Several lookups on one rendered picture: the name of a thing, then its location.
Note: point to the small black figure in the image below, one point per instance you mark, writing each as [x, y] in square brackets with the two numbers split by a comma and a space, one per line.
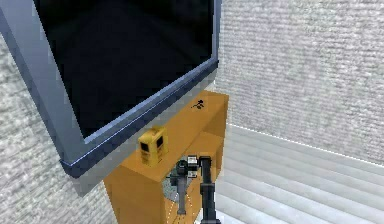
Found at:
[199, 104]

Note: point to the orange wooden television stand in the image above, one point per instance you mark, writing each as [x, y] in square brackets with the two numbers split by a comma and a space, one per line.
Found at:
[140, 196]

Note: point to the grey framed television set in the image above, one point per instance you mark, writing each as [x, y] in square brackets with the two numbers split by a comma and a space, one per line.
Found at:
[126, 60]

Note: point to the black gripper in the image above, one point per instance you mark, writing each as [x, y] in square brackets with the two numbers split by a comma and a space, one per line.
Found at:
[181, 167]

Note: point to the yellow box with black holes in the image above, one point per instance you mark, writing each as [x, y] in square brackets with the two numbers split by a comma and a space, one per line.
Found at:
[151, 146]

